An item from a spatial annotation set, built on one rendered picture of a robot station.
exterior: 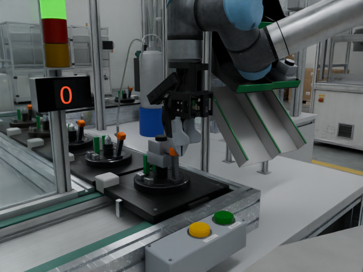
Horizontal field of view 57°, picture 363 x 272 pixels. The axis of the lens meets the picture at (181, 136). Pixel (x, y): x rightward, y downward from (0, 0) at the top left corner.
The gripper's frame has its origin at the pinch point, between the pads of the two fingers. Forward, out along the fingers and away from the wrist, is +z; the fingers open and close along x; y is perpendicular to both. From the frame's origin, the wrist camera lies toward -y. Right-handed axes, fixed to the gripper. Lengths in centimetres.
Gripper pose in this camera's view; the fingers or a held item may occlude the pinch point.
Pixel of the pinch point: (178, 150)
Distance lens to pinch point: 76.5
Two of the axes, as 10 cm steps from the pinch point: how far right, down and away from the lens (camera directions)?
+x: 7.4, -1.6, 6.6
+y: 6.8, 1.8, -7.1
